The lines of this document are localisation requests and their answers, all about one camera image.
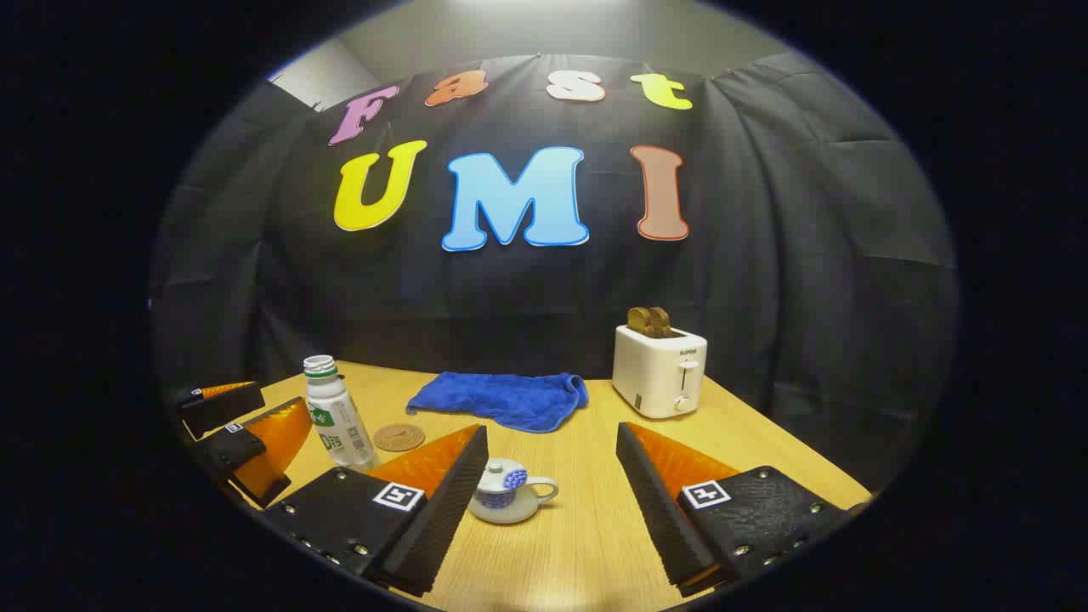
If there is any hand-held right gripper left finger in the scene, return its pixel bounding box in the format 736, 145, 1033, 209
262, 423, 490, 598

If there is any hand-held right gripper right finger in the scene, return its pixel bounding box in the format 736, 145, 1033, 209
615, 421, 851, 598

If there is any round wooden coaster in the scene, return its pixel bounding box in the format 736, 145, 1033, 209
373, 423, 426, 452

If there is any white plastic water bottle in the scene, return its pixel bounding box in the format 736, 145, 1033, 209
303, 355, 381, 473

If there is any white toaster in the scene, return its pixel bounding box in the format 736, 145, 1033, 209
612, 323, 709, 420

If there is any blue towel cloth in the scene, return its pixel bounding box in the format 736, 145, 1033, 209
405, 371, 590, 434

